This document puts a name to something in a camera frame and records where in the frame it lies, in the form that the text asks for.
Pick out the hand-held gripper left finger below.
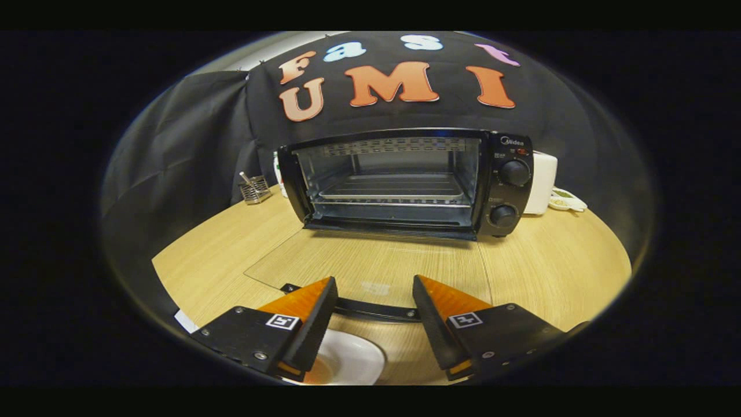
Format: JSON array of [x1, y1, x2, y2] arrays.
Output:
[[191, 276, 339, 383]]

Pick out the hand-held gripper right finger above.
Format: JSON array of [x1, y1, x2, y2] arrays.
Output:
[[412, 275, 588, 382]]

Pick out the black toaster oven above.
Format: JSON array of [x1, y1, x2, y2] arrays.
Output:
[[243, 129, 534, 323]]

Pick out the white plate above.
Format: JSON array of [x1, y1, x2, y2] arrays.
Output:
[[289, 329, 386, 386]]

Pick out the metal mesh utensil holder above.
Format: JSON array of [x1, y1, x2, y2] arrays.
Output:
[[239, 171, 273, 205]]

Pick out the white bottle with label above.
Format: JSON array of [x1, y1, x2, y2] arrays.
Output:
[[273, 152, 288, 199]]

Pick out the white appliance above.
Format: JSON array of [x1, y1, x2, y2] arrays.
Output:
[[524, 152, 558, 216]]

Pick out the small white dish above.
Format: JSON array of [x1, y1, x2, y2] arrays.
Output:
[[549, 187, 588, 213]]

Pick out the black backdrop cloth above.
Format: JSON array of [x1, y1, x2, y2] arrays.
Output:
[[100, 32, 658, 325]]

